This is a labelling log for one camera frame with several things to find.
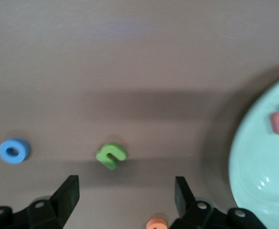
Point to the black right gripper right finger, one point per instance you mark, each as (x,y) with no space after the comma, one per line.
(187,210)

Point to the light green plate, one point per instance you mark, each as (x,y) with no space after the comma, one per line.
(261,167)

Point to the orange rounded foam letter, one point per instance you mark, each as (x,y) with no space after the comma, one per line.
(153,223)

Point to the brown table cover sheet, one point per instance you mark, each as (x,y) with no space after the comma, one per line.
(130,59)

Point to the green foam letter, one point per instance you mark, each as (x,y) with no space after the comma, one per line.
(113,148)

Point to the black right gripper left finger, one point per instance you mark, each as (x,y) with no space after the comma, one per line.
(63,205)

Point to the blue foam letter o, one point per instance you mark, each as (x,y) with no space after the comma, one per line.
(12,159)

